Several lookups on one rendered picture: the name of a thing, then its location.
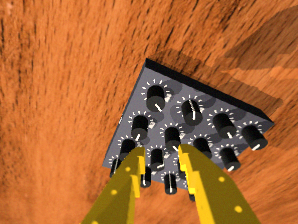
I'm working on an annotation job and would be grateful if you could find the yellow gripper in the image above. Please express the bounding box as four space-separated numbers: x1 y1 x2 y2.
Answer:
80 144 261 224

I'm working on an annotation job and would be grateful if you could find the black knob box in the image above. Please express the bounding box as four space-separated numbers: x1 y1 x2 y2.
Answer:
102 58 274 202

